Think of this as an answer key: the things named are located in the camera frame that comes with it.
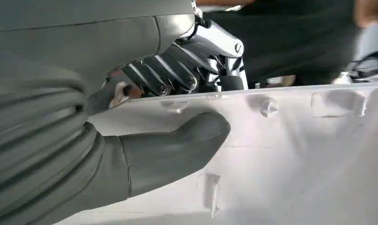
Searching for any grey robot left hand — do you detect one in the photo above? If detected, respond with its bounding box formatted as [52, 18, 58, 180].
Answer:
[0, 0, 249, 225]

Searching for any grey plastic wheel hubcap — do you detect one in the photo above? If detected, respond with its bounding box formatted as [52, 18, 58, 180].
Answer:
[53, 81, 378, 225]

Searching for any person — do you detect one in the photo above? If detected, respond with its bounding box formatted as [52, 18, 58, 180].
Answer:
[196, 0, 378, 89]

